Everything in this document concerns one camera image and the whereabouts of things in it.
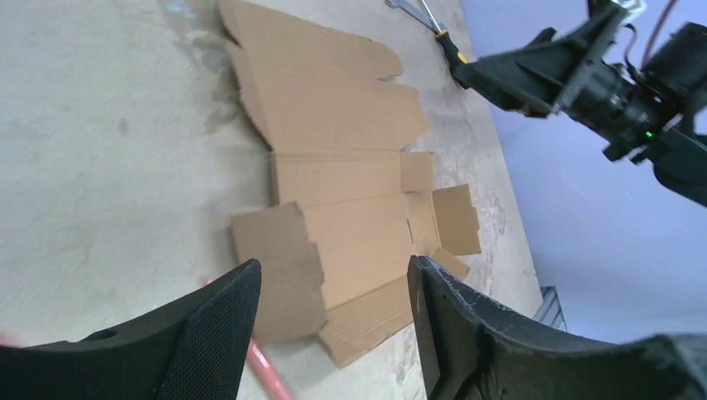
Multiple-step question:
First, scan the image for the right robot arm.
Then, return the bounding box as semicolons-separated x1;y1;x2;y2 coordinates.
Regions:
452;1;706;205

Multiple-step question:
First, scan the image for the aluminium frame rail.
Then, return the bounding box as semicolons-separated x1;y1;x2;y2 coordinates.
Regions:
533;286;568;332

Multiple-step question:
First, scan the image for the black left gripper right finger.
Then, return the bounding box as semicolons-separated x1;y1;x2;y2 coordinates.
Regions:
408;256;706;399

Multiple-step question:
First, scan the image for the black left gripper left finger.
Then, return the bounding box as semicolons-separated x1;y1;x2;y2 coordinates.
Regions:
1;259;262;399

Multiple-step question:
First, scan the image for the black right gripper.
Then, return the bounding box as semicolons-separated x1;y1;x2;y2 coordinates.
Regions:
453;1;706;163

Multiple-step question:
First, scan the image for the silver wrench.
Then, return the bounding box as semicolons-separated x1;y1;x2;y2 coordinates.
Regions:
384;0;446;32

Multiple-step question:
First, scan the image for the brown cardboard box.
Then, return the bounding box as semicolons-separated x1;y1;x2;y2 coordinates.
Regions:
219;1;481;368

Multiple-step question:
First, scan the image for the yellow black screwdriver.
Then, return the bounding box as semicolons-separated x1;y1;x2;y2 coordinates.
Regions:
420;0;469;89

